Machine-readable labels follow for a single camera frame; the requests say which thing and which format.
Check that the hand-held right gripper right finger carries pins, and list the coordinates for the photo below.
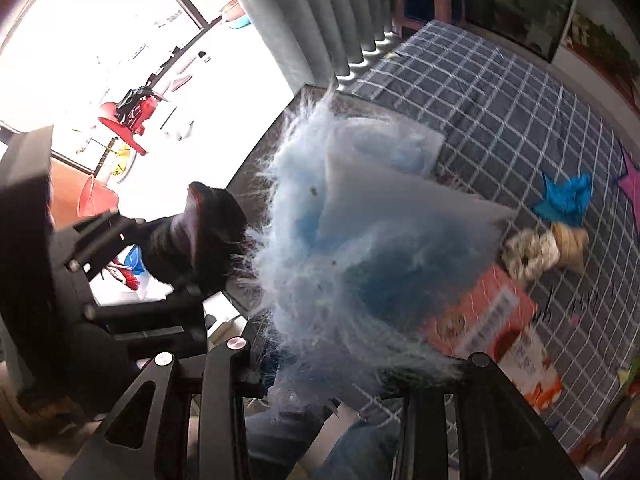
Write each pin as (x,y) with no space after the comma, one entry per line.
(475,400)

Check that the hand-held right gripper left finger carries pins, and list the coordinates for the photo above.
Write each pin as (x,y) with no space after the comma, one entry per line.
(222,390)

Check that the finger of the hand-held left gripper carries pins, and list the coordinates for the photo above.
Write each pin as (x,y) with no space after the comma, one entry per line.
(105,235)
(155,320)

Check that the light blue furry fabric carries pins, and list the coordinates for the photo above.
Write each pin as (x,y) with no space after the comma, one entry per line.
(360,240)

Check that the blue cloth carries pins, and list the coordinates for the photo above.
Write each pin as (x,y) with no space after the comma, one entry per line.
(565,200)

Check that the blue dustpan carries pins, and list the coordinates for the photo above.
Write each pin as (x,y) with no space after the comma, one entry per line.
(132,259)

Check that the red bucket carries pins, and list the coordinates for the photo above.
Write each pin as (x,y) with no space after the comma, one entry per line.
(97,197)

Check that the red broom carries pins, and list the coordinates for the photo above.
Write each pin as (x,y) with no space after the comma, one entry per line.
(129,280)

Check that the white floral box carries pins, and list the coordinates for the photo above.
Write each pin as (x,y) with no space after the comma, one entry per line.
(535,372)

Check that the orange snack packet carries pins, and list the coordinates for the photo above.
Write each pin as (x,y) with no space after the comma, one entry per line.
(480,315)

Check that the person's jeans legs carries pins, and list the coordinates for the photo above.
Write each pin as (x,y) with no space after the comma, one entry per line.
(300,442)

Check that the red plastic chair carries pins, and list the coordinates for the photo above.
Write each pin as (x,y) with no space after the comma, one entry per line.
(127,122)

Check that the cream scrunchie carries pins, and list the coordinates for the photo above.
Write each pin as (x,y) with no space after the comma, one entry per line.
(530,256)

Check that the blue basin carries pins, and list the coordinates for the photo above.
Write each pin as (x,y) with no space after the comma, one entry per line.
(241,22)

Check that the red basin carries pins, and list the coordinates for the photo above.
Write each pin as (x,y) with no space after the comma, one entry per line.
(232,7)

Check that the grey checked blanket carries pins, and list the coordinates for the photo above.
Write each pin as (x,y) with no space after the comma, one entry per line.
(500,110)

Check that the grey pleated curtain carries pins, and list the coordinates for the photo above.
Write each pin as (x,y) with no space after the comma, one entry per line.
(320,10)

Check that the low white cabinet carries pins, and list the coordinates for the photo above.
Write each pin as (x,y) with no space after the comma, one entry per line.
(575,52)

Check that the pink plastic stool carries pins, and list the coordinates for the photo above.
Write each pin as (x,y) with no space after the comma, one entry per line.
(430,2)

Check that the glass door cabinet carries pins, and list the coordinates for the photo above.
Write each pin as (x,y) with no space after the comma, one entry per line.
(520,0)

